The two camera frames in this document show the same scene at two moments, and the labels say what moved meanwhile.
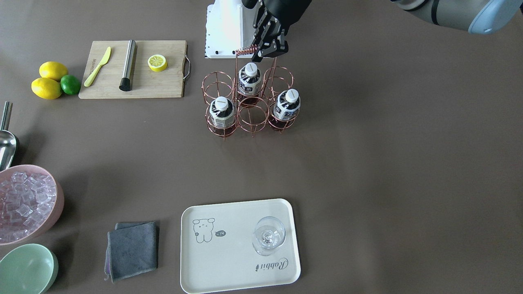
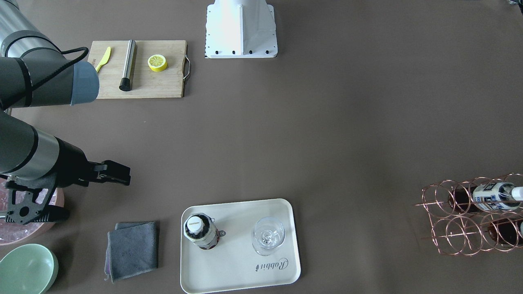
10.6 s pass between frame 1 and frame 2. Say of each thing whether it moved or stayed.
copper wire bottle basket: moved
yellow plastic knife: stayed
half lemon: stayed
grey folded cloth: stayed
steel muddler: stayed
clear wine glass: stayed
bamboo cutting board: stayed
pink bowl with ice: stayed
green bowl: stayed
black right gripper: moved
